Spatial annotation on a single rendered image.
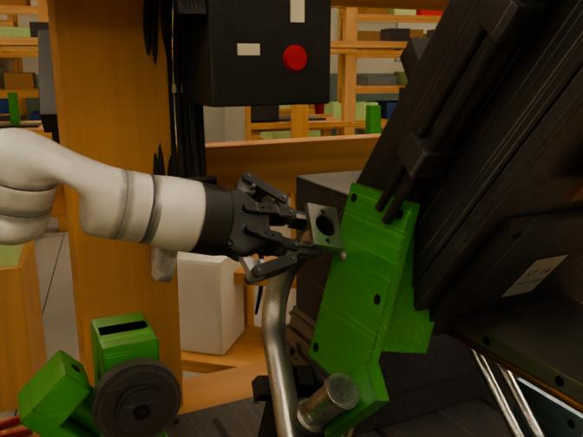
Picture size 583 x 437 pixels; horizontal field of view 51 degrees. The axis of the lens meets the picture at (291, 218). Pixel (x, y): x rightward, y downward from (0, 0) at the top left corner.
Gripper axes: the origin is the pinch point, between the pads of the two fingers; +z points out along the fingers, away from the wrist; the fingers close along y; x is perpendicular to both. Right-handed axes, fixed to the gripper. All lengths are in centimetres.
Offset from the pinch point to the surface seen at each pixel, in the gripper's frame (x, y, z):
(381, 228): -9.4, -3.8, 2.7
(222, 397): 40.3, -6.7, 6.4
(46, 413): 4.5, -19.1, -26.2
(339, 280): -0.7, -5.6, 2.8
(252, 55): -3.2, 23.5, -6.2
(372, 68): 538, 744, 570
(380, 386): -3.2, -18.3, 3.6
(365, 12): 327, 568, 367
